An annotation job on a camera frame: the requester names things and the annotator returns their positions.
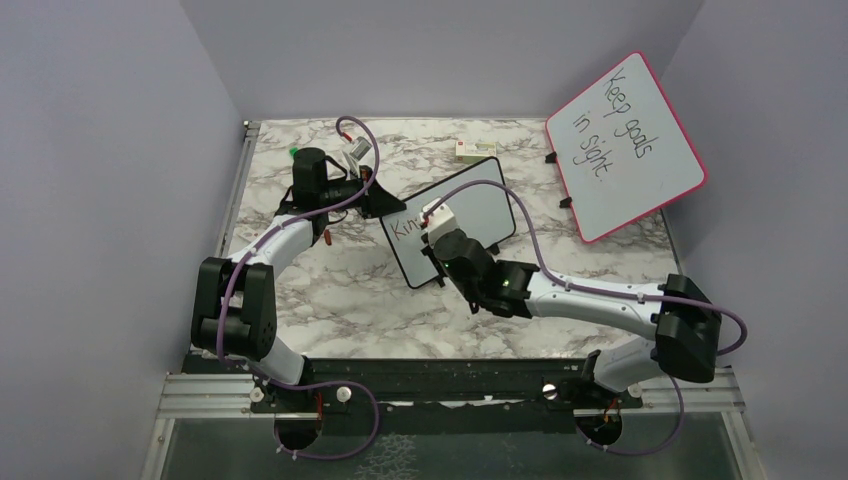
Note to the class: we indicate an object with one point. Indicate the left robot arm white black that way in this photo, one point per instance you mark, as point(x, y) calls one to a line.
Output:
point(234, 313)

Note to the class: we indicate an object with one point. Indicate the green white eraser box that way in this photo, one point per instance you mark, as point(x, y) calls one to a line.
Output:
point(468, 152)

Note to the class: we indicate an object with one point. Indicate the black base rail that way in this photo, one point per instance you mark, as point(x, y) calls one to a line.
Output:
point(358, 397)

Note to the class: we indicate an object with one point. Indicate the black framed small whiteboard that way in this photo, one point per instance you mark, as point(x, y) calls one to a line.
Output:
point(483, 213)

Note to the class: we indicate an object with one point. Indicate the pink framed whiteboard with text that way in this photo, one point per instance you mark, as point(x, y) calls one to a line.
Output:
point(622, 150)

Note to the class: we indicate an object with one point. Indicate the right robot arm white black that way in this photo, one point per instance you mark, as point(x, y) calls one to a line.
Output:
point(675, 327)

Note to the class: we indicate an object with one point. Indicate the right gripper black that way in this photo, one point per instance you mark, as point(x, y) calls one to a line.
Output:
point(428, 251)

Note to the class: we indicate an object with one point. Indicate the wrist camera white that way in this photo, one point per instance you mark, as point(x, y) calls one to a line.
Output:
point(436, 219)
point(354, 153)

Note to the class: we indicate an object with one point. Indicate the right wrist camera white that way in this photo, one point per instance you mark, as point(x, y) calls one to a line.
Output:
point(436, 219)

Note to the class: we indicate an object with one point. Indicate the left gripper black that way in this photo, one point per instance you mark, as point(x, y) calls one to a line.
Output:
point(377, 201)

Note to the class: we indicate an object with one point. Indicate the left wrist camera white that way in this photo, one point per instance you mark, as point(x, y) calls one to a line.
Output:
point(354, 153)

